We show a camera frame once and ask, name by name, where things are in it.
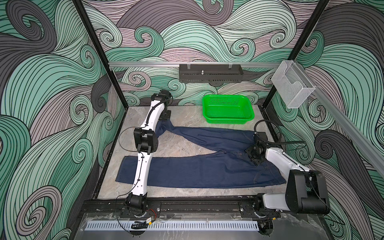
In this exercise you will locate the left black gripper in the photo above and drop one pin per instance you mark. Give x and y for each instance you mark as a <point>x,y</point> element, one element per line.
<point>168,116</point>

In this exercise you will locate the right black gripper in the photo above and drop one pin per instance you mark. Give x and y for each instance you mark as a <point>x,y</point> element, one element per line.
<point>257,162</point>

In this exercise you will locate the dark blue denim trousers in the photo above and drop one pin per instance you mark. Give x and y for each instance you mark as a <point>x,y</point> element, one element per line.
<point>228,167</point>

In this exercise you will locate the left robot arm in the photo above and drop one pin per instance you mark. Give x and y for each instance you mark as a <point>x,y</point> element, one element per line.
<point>146,143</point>

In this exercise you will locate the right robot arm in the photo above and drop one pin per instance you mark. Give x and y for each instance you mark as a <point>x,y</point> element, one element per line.
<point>306,190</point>

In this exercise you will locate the green plastic basket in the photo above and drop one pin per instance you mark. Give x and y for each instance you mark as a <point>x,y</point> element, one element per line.
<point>227,109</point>

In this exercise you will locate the black perforated wall shelf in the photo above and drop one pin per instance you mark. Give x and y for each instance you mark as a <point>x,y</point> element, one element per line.
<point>211,74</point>

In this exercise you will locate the black front mounting rail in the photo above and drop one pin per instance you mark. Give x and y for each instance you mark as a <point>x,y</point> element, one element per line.
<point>163,208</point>

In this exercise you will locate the back aluminium rail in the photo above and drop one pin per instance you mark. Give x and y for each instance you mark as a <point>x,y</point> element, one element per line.
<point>166,64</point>

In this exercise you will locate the aluminium rail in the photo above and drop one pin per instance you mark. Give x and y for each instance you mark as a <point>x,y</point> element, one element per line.
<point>357,108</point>
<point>166,64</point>

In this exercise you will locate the clear plastic wall bin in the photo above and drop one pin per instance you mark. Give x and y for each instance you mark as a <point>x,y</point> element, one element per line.
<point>293,84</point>

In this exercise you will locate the right aluminium rail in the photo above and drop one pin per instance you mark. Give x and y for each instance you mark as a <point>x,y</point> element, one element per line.
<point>357,108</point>

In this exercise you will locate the white slotted cable duct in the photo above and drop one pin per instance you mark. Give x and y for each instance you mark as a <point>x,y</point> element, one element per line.
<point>177,225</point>

